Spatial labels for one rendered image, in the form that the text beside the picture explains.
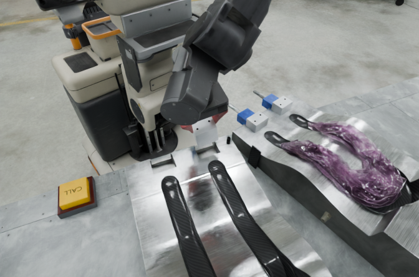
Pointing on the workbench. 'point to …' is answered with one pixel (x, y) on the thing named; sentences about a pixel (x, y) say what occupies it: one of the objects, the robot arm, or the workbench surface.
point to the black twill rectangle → (254, 156)
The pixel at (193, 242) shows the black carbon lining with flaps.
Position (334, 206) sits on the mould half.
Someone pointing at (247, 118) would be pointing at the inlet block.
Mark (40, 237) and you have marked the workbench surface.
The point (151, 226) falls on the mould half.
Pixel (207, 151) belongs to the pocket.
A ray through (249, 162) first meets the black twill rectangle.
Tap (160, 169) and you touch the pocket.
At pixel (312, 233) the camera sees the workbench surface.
